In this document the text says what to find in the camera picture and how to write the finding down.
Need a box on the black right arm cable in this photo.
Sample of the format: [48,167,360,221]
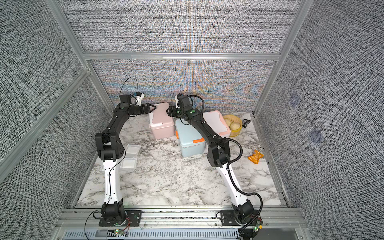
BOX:
[187,94,264,238]

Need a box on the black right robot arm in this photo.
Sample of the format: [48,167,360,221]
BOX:
[167,94,263,228]

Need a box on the yellow bamboo steamer basket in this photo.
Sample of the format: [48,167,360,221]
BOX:
[223,115,243,137]

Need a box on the aluminium front rail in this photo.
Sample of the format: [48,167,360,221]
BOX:
[51,206,311,240]

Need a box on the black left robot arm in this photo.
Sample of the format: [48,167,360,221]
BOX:
[95,92,156,227]

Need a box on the white gauze packet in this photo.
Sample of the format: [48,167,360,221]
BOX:
[120,158,138,173]
[125,145,141,158]

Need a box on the blue orange first aid box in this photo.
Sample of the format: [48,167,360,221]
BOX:
[175,119,206,158]

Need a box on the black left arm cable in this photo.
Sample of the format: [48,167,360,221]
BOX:
[119,76,139,97]

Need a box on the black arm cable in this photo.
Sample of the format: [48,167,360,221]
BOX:
[119,76,139,97]
[187,94,264,238]

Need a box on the orange small object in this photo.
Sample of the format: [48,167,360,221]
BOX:
[248,150,264,165]

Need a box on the small black wrapper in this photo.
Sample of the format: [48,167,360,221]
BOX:
[242,119,251,128]

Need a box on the pink first aid box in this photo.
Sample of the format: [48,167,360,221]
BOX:
[149,103,175,140]

